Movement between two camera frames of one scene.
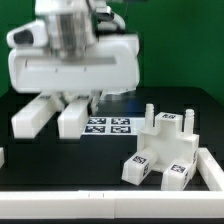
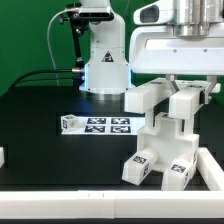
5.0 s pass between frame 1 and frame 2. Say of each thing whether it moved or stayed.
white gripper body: moved
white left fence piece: stayed
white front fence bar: stayed
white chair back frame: moved
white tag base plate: stayed
